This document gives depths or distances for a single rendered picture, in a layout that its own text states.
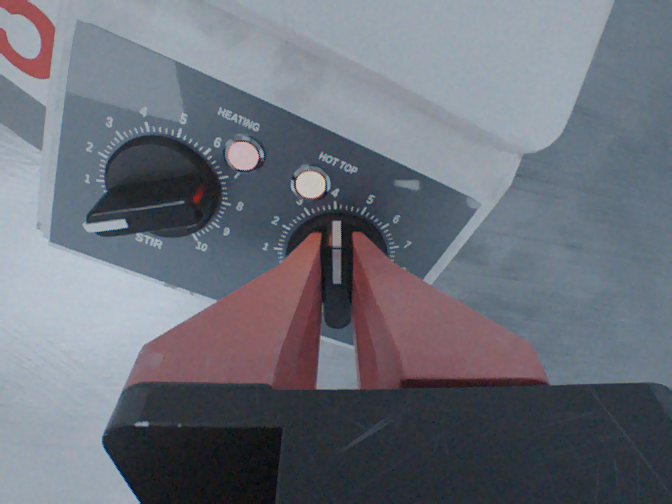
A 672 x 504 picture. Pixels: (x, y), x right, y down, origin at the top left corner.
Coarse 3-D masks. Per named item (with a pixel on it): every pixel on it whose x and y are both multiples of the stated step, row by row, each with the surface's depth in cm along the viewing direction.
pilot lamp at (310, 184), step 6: (306, 174) 12; (312, 174) 12; (318, 174) 12; (300, 180) 12; (306, 180) 12; (312, 180) 12; (318, 180) 12; (300, 186) 12; (306, 186) 12; (312, 186) 12; (318, 186) 12; (324, 186) 12; (300, 192) 12; (306, 192) 12; (312, 192) 12; (318, 192) 12
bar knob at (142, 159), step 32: (128, 160) 11; (160, 160) 11; (192, 160) 12; (128, 192) 11; (160, 192) 11; (192, 192) 11; (96, 224) 11; (128, 224) 11; (160, 224) 11; (192, 224) 11
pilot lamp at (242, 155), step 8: (240, 144) 11; (248, 144) 11; (232, 152) 11; (240, 152) 11; (248, 152) 11; (256, 152) 12; (232, 160) 12; (240, 160) 12; (248, 160) 12; (256, 160) 12; (240, 168) 12; (248, 168) 12
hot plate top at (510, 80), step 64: (256, 0) 8; (320, 0) 9; (384, 0) 9; (448, 0) 9; (512, 0) 10; (576, 0) 10; (384, 64) 9; (448, 64) 10; (512, 64) 10; (576, 64) 10; (512, 128) 10
